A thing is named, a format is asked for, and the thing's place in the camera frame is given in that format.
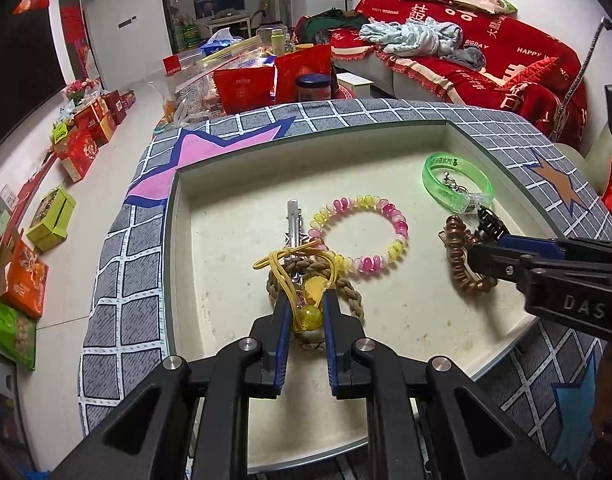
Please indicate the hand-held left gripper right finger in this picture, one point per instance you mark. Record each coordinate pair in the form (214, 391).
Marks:
(331, 340)

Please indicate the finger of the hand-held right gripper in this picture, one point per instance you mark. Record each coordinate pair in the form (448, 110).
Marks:
(496, 262)
(528, 246)

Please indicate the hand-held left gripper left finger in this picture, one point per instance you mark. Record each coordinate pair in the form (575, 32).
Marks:
(281, 340)

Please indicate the black claw hair clip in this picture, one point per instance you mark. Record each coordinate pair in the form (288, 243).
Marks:
(490, 222)

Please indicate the grey shallow box white inside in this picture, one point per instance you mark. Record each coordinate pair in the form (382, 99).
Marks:
(225, 260)

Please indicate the green translucent bangle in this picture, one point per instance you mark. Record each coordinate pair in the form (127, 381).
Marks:
(431, 185)

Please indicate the silver metal hair clip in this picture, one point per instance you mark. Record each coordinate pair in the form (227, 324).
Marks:
(293, 220)

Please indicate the grey grid-pattern tray table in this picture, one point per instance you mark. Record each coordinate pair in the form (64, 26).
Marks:
(120, 270)

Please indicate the thin metal pole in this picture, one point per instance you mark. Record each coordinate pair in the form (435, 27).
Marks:
(581, 75)

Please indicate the red covered sofa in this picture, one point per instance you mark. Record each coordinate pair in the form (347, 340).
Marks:
(511, 50)

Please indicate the light blue clothes pile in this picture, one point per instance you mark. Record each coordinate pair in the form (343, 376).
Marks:
(416, 37)

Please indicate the green edged pillow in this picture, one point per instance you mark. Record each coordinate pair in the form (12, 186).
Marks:
(483, 4)

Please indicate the blue lid jar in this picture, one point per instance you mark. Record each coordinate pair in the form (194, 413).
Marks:
(313, 89)

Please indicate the red paper bag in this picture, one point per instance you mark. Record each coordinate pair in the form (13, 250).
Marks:
(243, 90)
(303, 62)

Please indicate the green gift box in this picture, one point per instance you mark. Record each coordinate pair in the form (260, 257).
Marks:
(50, 220)

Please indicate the green snack packet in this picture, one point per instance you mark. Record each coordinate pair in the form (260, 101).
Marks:
(10, 335)

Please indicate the group of red gift boxes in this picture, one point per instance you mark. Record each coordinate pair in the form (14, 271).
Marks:
(90, 130)

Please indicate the dark green cloth pile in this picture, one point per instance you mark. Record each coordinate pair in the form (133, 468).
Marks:
(331, 20)

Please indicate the blue tissue box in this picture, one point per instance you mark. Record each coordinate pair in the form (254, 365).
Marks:
(220, 40)

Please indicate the pink flower bouquet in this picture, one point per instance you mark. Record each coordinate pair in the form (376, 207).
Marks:
(80, 90)

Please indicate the white cabinet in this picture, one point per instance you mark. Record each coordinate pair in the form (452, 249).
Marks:
(125, 20)

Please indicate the black television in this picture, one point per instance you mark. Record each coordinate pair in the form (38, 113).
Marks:
(20, 70)

